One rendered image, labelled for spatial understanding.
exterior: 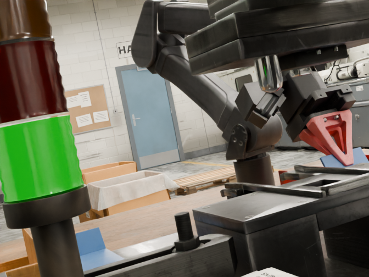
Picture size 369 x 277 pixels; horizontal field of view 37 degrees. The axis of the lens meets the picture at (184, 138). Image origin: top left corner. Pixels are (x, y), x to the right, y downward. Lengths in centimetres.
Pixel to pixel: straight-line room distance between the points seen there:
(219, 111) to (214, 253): 53
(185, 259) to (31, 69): 21
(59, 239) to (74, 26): 1136
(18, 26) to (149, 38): 76
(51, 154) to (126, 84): 1134
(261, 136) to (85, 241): 33
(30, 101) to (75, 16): 1140
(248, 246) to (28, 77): 24
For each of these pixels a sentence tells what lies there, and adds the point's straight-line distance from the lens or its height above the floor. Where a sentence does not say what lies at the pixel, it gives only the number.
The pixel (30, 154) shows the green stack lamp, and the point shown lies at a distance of 25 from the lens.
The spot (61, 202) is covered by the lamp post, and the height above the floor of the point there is 105.
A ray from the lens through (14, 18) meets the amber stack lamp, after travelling 26.
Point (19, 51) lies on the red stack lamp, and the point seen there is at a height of 112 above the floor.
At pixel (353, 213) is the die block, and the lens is 48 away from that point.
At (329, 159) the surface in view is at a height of 97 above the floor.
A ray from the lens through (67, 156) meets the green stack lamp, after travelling 26.
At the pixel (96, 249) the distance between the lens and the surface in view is 71.
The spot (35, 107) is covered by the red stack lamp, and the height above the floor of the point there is 109.
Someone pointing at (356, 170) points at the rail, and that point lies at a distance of 54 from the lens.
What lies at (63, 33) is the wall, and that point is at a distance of 1155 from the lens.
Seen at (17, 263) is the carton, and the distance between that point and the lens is 76.
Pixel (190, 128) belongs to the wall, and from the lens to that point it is 1193.
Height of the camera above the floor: 108
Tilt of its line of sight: 3 degrees down
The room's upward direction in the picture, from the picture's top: 11 degrees counter-clockwise
